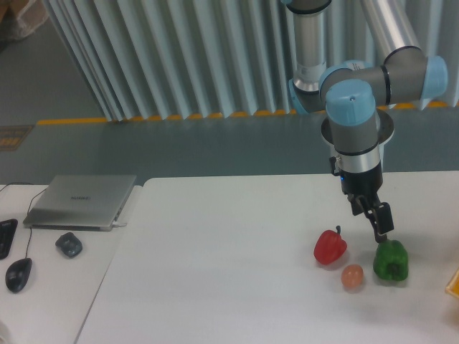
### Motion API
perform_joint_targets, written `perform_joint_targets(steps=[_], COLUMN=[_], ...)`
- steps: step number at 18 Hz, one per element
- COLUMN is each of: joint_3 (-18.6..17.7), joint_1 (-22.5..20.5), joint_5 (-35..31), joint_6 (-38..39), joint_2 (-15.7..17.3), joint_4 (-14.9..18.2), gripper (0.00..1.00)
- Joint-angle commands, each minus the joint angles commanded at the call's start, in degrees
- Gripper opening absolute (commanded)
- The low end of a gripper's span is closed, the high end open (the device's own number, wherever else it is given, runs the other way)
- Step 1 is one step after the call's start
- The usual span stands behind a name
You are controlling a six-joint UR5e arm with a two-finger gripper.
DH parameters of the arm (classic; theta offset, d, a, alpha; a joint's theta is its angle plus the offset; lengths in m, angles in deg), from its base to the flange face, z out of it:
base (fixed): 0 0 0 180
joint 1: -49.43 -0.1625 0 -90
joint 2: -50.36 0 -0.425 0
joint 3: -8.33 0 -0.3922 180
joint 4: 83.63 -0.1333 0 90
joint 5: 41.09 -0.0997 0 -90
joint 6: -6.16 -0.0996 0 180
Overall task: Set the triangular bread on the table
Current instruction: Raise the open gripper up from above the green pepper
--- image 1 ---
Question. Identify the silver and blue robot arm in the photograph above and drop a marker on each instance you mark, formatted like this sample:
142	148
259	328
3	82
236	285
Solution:
351	94

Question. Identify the red bell pepper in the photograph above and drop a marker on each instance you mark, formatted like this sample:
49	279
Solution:
330	246

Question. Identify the dark grey small case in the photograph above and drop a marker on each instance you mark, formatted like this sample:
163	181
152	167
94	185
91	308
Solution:
69	245

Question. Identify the brown egg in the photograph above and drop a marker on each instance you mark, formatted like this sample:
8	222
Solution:
352	276

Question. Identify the green bell pepper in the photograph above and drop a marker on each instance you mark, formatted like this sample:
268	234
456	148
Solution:
391	261

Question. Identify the yellow basket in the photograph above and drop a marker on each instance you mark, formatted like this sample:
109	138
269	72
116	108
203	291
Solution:
452	288

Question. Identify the white folding screen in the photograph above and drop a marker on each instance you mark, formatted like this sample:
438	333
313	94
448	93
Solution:
164	58

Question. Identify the silver laptop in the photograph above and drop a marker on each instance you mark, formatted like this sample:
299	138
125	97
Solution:
81	202

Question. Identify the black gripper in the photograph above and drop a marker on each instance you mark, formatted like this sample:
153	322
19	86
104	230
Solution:
360	187

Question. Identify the black computer mouse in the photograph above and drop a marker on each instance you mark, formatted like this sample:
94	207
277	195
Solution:
17	274

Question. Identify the black keyboard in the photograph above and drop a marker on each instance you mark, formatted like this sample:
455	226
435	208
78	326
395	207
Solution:
7	233

